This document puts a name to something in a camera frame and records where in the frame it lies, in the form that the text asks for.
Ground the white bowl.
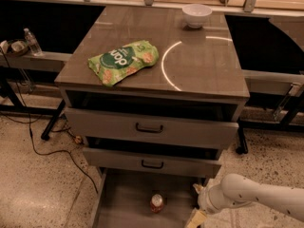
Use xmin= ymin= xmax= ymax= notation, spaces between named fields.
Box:
xmin=181 ymin=4 xmax=213 ymax=28

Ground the middle grey drawer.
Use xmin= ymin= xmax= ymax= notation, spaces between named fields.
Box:
xmin=83 ymin=147 xmax=220 ymax=178

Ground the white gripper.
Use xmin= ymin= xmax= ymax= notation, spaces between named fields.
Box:
xmin=184 ymin=183 xmax=228 ymax=228

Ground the grey drawer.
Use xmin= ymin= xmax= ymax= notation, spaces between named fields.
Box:
xmin=83 ymin=147 xmax=220 ymax=178
xmin=65 ymin=107 xmax=238 ymax=149
xmin=91 ymin=168 xmax=205 ymax=228

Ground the bottom grey drawer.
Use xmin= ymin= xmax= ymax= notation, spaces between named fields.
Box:
xmin=91 ymin=168 xmax=205 ymax=228

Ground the top grey drawer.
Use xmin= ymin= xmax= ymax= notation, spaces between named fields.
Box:
xmin=65 ymin=107 xmax=238 ymax=149

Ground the clear water bottle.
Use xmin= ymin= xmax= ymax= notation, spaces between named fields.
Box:
xmin=24 ymin=28 xmax=43 ymax=56

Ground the black floor cable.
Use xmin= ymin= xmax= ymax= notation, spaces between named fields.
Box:
xmin=0 ymin=47 xmax=99 ymax=195

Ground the grey side shelf left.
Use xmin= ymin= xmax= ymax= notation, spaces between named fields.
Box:
xmin=0 ymin=51 xmax=71 ymax=72

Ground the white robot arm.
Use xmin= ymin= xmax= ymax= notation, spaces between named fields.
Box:
xmin=184 ymin=174 xmax=304 ymax=228

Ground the grey drawer cabinet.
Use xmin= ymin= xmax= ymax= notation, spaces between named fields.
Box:
xmin=54 ymin=5 xmax=251 ymax=228

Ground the small dark bowl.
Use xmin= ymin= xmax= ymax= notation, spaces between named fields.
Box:
xmin=7 ymin=40 xmax=29 ymax=57

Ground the red coke can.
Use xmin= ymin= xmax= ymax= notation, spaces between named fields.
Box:
xmin=150 ymin=194 xmax=164 ymax=213

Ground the green chip bag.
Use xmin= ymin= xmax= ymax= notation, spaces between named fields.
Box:
xmin=88 ymin=40 xmax=159 ymax=86

